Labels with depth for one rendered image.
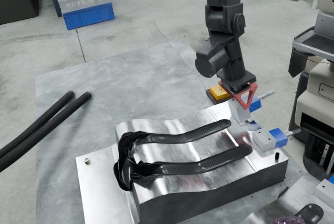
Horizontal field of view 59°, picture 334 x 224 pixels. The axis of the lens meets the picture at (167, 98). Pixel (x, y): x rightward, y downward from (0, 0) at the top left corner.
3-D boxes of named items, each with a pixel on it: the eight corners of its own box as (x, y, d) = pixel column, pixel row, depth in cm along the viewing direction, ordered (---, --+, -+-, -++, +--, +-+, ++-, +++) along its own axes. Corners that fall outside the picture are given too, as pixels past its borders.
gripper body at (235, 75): (235, 93, 74) (229, 68, 71) (216, 78, 83) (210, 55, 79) (257, 82, 75) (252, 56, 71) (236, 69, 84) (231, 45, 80)
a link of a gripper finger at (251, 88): (240, 117, 79) (233, 89, 74) (227, 106, 85) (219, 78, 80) (262, 107, 80) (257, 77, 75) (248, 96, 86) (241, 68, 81)
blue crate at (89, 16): (109, 8, 405) (105, -8, 391) (115, 19, 374) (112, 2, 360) (64, 19, 392) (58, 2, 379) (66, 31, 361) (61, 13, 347)
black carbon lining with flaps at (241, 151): (226, 121, 88) (227, 96, 82) (257, 160, 75) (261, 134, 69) (111, 160, 80) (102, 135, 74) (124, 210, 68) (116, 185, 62)
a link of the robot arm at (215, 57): (244, 10, 67) (213, 8, 72) (213, 34, 61) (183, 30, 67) (249, 56, 73) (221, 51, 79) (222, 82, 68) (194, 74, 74)
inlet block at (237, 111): (269, 95, 88) (266, 80, 86) (280, 102, 84) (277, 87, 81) (231, 115, 87) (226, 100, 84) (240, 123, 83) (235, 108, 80)
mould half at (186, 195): (233, 119, 98) (235, 87, 89) (283, 181, 78) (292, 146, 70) (81, 171, 87) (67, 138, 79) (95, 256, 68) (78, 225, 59)
